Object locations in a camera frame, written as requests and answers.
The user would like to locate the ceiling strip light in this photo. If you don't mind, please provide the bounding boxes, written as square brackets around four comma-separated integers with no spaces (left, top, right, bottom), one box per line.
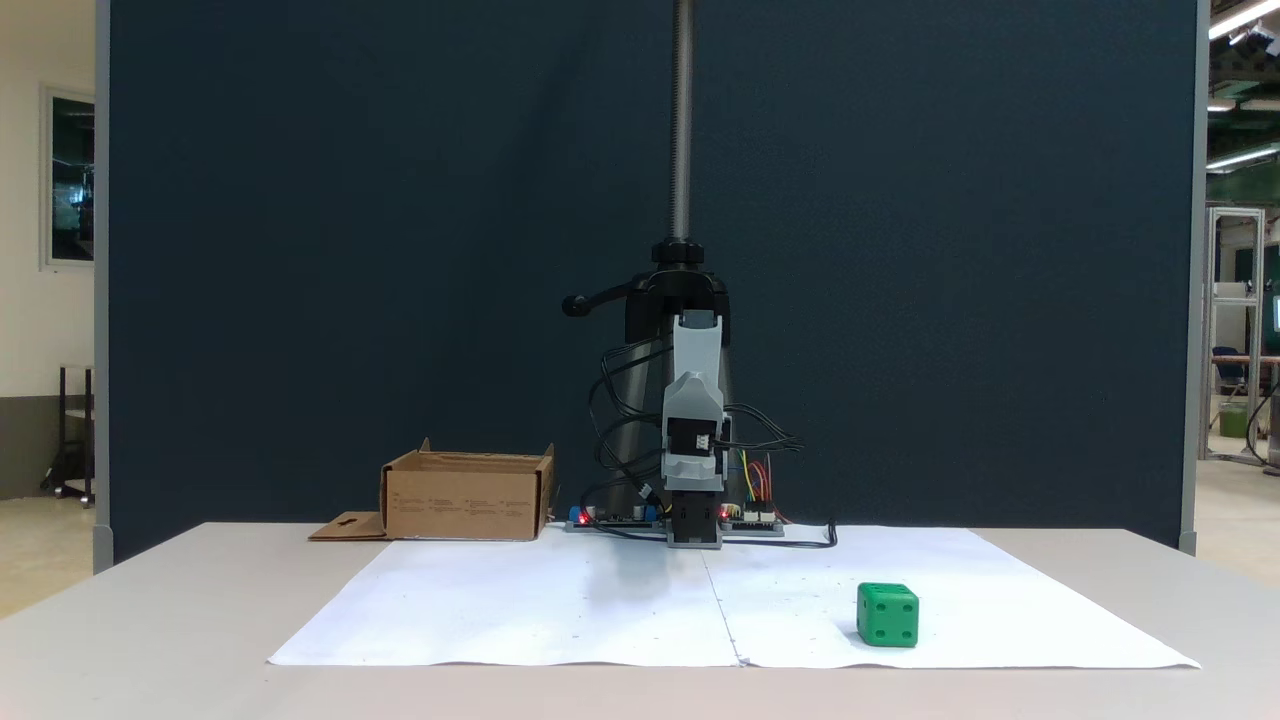
[1207,145,1280,171]
[1208,0,1280,41]

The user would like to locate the aluminium profile frame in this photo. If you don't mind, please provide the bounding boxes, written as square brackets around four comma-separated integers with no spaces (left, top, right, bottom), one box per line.
[1200,205,1269,466]

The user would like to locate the circuit board with blue parts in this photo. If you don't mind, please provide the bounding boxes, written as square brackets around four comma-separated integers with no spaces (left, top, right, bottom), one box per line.
[565,503,663,534]

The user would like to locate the brown cardboard box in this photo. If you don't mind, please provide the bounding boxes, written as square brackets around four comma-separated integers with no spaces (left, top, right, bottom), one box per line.
[308,438,556,543]

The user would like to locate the circuit board with coloured wires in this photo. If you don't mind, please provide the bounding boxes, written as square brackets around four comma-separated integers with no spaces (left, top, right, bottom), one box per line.
[720,503,786,538]

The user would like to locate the black metal cart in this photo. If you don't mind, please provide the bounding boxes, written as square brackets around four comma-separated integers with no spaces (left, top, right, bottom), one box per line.
[40,365,96,509]

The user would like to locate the black servo cable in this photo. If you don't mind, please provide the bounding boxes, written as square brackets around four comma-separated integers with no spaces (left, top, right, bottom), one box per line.
[578,478,669,543]
[722,403,803,453]
[588,340,673,501]

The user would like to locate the blue chair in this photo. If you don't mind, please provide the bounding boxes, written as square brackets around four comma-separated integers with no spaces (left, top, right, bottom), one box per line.
[1212,347,1251,401]

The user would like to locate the long black power cable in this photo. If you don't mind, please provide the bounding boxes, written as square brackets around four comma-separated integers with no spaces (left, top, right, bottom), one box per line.
[722,520,838,550]

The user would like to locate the framed wall window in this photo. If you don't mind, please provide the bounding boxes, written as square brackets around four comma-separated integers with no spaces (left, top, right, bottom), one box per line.
[40,85,97,273]

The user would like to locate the white paper sheet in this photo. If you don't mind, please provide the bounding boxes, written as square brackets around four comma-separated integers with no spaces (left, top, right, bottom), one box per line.
[268,527,741,668]
[700,527,1201,671]

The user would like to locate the black and grey tripod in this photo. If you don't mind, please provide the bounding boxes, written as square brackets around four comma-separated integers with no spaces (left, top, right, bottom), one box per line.
[562,0,741,521]

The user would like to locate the green die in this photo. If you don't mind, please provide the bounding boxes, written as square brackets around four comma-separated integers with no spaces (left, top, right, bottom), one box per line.
[857,582,920,648]

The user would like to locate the dark blue partition panel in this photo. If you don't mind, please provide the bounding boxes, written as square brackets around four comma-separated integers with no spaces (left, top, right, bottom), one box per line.
[93,0,1213,576]

